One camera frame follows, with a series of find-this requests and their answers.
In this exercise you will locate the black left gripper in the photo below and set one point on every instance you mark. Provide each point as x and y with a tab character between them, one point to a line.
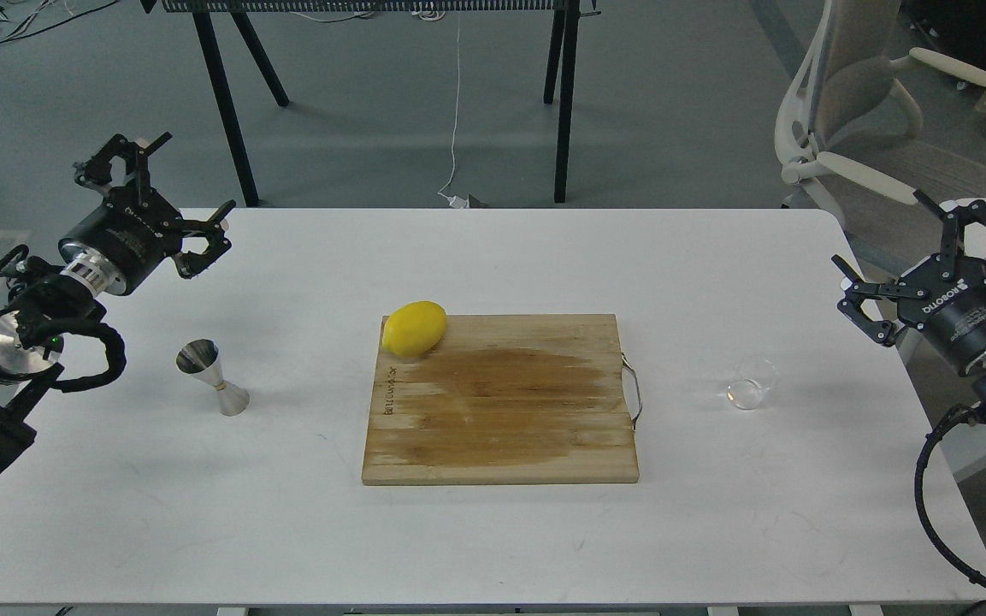
119	239

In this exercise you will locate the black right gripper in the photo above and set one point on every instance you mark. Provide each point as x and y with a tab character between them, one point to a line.
963	316

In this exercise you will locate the steel double jigger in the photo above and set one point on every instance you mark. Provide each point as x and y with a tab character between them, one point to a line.
201	360

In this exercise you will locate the clear glass measuring cup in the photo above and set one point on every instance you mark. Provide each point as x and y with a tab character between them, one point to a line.
754	377

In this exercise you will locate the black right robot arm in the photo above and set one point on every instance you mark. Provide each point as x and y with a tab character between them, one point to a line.
872	308

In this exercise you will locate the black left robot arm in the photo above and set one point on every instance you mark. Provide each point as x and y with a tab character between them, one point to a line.
52	330

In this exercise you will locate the beige office chair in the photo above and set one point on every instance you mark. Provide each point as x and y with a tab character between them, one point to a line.
847	136

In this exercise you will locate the yellow lemon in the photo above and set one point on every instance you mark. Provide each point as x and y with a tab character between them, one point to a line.
414	329

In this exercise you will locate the wooden cutting board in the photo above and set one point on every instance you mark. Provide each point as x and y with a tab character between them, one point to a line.
504	400

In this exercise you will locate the black metal frame table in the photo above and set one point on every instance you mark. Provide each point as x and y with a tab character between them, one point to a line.
393	70

